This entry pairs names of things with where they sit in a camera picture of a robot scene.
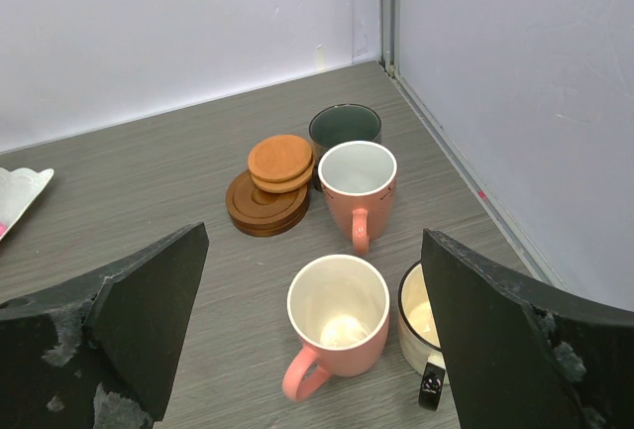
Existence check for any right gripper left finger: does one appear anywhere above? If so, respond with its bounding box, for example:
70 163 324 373
1 223 209 428

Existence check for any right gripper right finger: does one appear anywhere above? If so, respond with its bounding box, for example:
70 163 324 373
421 229 633 428

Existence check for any pink mug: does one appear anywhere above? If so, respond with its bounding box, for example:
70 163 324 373
318 141 398 255
281 255 390 401

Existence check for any stack of wooden coasters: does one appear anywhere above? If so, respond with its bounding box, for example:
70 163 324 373
225 170 310 237

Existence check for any light wooden coaster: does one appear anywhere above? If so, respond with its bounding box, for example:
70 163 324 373
249 160 315 194
248 135 313 182

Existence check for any dark green mug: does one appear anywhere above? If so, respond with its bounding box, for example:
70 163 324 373
308 104 382 192

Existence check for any cream cup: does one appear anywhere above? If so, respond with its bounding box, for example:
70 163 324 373
397 262 448 386

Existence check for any white three-tier serving stand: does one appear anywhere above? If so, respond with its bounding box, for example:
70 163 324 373
0 167 54 240

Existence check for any small black ring object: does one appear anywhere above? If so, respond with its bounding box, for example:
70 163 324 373
418 362 446 410

